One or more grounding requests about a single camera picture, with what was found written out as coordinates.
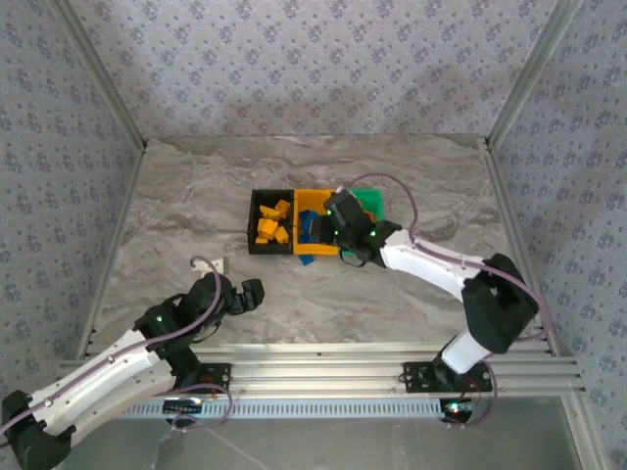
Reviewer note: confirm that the yellow plastic bin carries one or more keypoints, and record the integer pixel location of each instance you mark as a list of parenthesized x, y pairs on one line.
[(308, 201)]

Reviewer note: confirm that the long blue lego brick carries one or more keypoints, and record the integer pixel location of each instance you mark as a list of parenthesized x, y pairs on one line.
[(307, 219)]

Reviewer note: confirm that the aluminium side rail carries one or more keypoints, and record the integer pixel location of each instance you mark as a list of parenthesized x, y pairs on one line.
[(114, 245), (512, 220)]

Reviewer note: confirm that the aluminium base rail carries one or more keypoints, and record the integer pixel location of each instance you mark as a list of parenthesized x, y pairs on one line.
[(318, 372)]

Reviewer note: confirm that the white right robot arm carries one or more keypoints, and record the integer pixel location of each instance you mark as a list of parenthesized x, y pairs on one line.
[(426, 267)]

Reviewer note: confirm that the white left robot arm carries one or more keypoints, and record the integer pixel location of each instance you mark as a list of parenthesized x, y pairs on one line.
[(98, 387)]

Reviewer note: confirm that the right circuit board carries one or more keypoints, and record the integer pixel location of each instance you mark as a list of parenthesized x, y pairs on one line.
[(458, 407)]

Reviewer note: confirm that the aluminium frame post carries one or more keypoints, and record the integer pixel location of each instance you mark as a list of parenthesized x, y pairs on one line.
[(530, 73), (103, 73)]

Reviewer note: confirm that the left circuit board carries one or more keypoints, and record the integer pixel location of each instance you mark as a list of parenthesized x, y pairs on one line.
[(183, 406)]

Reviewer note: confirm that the circuit board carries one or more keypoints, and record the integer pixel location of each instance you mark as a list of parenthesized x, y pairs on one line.
[(458, 407), (183, 406)]

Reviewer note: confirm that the green plastic bin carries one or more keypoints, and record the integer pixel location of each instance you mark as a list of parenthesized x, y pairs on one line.
[(372, 198)]

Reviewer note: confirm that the long yellow lego brick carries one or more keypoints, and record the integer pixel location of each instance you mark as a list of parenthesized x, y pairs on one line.
[(268, 228)]

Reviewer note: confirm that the black plastic bin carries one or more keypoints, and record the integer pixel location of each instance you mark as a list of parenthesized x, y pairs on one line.
[(252, 220)]

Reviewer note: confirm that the orange lego brick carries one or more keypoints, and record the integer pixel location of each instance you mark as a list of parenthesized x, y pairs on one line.
[(371, 216)]

